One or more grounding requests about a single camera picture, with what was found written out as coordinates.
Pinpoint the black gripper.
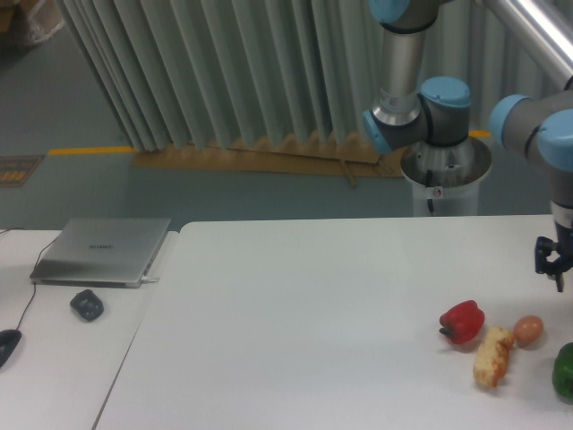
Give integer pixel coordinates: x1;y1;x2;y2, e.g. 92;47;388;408
535;210;572;293

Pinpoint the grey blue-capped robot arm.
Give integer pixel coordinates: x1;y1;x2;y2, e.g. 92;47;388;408
363;1;572;287

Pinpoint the red bell pepper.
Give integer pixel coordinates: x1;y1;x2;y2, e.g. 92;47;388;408
439;300;485;345

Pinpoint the green bell pepper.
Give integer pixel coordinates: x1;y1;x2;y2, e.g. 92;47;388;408
552;342;573;400

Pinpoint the brown egg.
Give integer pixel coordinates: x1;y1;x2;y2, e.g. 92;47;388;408
513;315;544;347

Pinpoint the yellow corn cob piece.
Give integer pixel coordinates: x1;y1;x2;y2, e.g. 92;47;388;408
473;326;515;388

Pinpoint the brown cardboard sheet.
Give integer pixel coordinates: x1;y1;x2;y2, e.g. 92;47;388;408
131;131;403;187

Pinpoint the pale green pleated curtain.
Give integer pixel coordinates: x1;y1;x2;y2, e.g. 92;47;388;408
57;0;573;151

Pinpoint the silver closed laptop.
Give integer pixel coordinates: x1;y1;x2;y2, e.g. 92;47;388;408
30;218;170;288

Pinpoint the small black controller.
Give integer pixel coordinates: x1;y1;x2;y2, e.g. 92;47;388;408
70;289;105;323

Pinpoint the black computer mouse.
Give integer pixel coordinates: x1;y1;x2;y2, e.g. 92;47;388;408
0;329;22;367

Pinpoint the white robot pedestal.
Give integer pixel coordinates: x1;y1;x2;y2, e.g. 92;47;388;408
400;137;492;217

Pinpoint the black mouse cable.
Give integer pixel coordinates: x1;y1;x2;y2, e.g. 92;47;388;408
0;227;61;331

